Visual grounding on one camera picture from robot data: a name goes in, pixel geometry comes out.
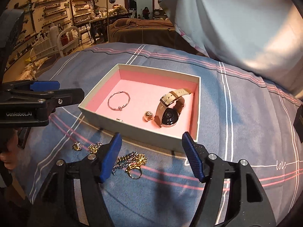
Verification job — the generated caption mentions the gold brooch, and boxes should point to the gold brooch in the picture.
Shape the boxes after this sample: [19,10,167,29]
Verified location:
[88,142,103,154]

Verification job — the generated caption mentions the white bottle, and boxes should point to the white bottle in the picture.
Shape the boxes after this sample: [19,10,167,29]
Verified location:
[49,24,59,43]

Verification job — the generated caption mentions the gold and silver chain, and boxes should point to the gold and silver chain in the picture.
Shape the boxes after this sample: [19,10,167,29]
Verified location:
[111,151,148,175]

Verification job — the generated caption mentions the silver bangle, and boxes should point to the silver bangle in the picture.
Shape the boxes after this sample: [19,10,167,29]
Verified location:
[108,91,130,111]

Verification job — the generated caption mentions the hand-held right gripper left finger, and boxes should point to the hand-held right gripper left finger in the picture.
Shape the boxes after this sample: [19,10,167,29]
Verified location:
[28,132,123,227]

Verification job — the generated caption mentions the white metal bed frame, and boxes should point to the white metal bed frame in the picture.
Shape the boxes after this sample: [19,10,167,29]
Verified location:
[57,27,82,58]

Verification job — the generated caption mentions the white pillow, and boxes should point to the white pillow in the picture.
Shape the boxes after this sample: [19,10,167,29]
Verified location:
[156,0,303,97]

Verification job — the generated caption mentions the pile of white bags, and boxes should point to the pile of white bags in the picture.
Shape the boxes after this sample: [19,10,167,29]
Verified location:
[18,58,48,81]

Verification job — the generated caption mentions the person's left hand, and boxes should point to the person's left hand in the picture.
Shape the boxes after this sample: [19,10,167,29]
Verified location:
[0,135,19,168]

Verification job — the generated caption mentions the plain gold ring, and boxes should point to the plain gold ring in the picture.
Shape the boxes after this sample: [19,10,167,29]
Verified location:
[125,164,143,180]

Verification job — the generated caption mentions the white wire rack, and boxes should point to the white wire rack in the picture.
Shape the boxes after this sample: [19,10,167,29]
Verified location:
[30,38,58,76]

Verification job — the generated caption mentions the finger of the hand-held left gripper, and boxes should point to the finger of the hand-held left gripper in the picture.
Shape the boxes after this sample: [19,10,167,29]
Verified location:
[9,88,85,107]
[9,80,60,93]

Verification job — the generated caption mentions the dark work table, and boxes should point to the dark work table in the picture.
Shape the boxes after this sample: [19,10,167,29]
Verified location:
[89,16,133,43]

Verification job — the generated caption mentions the brown covered bed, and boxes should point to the brown covered bed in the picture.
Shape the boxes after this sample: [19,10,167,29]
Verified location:
[108,18,177,51]

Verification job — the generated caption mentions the beige strap wristwatch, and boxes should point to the beige strap wristwatch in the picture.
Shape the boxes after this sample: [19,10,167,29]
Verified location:
[154,88,192,128]

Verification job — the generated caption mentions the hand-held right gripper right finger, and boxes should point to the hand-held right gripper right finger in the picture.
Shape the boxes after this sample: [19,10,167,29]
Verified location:
[182,132,276,227]

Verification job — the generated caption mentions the pink-lined cardboard box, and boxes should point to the pink-lined cardboard box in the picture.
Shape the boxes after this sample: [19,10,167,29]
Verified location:
[78,63,201,147]

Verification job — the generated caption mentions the wooden wall display shelves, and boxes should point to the wooden wall display shelves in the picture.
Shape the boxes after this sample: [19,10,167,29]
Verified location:
[35,0,101,26]

